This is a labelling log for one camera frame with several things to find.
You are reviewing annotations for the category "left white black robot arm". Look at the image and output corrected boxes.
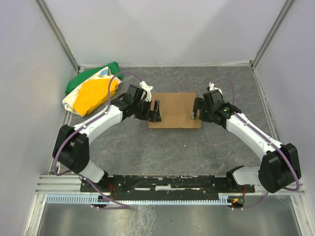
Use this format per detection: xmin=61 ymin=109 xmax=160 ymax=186
xmin=52 ymin=82 xmax=161 ymax=183

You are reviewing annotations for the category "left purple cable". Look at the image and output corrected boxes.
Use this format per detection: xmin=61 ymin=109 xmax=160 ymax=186
xmin=53 ymin=71 xmax=146 ymax=209

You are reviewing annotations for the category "brown cardboard box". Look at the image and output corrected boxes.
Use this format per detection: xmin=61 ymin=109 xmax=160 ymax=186
xmin=148 ymin=92 xmax=201 ymax=129

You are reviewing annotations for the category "aluminium frame post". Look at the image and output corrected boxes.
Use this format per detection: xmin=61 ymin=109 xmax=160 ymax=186
xmin=35 ymin=0 xmax=80 ymax=72
xmin=251 ymin=0 xmax=296 ymax=69

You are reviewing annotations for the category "aluminium front rail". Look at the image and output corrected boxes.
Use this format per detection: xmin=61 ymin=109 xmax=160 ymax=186
xmin=35 ymin=174 xmax=306 ymax=196

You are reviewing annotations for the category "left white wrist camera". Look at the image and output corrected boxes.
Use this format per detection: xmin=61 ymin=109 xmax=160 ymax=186
xmin=139 ymin=81 xmax=153 ymax=102

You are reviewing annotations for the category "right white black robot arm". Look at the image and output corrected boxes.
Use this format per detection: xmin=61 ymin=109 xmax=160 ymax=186
xmin=192 ymin=89 xmax=301 ymax=193

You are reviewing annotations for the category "light blue cable duct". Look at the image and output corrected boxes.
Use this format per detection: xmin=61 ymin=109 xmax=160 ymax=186
xmin=46 ymin=194 xmax=231 ymax=206

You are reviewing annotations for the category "green cloth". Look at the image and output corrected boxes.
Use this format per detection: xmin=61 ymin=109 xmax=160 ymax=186
xmin=65 ymin=61 xmax=124 ymax=94

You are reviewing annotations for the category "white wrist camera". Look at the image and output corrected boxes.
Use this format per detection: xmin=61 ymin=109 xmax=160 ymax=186
xmin=207 ymin=82 xmax=222 ymax=94
xmin=139 ymin=81 xmax=153 ymax=102

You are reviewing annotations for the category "right aluminium frame post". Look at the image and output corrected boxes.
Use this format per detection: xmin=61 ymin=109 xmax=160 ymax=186
xmin=251 ymin=0 xmax=296 ymax=69

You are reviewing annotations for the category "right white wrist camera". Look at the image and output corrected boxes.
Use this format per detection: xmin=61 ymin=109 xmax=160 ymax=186
xmin=207 ymin=82 xmax=222 ymax=94

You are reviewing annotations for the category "left aluminium frame post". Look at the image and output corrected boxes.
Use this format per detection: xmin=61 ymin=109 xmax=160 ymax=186
xmin=35 ymin=0 xmax=80 ymax=72

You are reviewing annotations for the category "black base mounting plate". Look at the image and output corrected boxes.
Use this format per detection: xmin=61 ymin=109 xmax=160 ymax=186
xmin=95 ymin=175 xmax=255 ymax=200

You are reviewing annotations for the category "yellow white patterned cloth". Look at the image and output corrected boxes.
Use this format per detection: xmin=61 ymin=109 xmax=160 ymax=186
xmin=62 ymin=64 xmax=123 ymax=117

